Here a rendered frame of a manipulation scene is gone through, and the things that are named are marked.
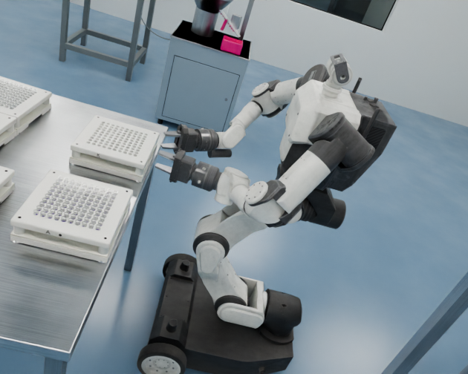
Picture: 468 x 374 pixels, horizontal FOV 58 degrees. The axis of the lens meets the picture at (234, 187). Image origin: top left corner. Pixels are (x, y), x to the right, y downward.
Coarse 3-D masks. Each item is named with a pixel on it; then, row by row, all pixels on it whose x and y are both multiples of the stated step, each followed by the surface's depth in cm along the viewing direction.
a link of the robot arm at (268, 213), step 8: (232, 192) 132; (240, 192) 128; (240, 200) 125; (272, 200) 116; (240, 208) 126; (248, 208) 120; (256, 208) 117; (264, 208) 116; (272, 208) 117; (280, 208) 118; (248, 216) 125; (256, 216) 119; (264, 216) 119; (272, 216) 118; (280, 216) 119; (272, 224) 121; (280, 224) 120
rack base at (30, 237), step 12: (120, 228) 119; (12, 240) 106; (24, 240) 106; (36, 240) 105; (48, 240) 106; (60, 240) 107; (72, 240) 108; (72, 252) 107; (84, 252) 107; (96, 252) 108; (108, 252) 109
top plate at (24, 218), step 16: (48, 176) 119; (64, 176) 121; (32, 192) 112; (112, 192) 122; (128, 192) 124; (32, 208) 107; (80, 208) 112; (96, 208) 114; (112, 208) 116; (16, 224) 103; (32, 224) 103; (48, 224) 104; (64, 224) 106; (80, 224) 108; (96, 224) 109; (112, 224) 111; (80, 240) 105; (96, 240) 105
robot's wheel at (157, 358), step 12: (144, 348) 169; (156, 348) 166; (168, 348) 167; (144, 360) 168; (156, 360) 171; (168, 360) 170; (180, 360) 167; (144, 372) 172; (156, 372) 175; (168, 372) 174; (180, 372) 171
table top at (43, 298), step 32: (32, 128) 149; (64, 128) 155; (160, 128) 176; (0, 160) 130; (32, 160) 134; (64, 160) 139; (0, 224) 109; (128, 224) 127; (0, 256) 101; (32, 256) 104; (64, 256) 107; (0, 288) 94; (32, 288) 97; (64, 288) 99; (96, 288) 102; (0, 320) 88; (32, 320) 90; (64, 320) 93; (32, 352) 88; (64, 352) 87
